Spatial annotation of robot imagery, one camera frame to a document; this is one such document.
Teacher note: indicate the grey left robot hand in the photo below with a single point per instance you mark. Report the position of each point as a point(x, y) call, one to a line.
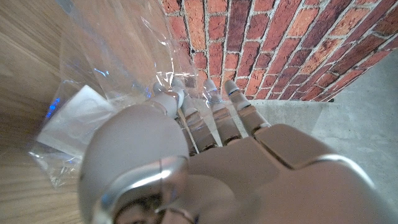
point(248, 180)

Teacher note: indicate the red brick print backdrop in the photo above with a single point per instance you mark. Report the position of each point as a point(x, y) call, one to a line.
point(280, 37)

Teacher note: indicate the clear cellophane sheet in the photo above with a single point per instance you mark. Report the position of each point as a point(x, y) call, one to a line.
point(124, 46)

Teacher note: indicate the small white block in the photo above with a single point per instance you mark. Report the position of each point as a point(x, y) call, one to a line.
point(77, 121)

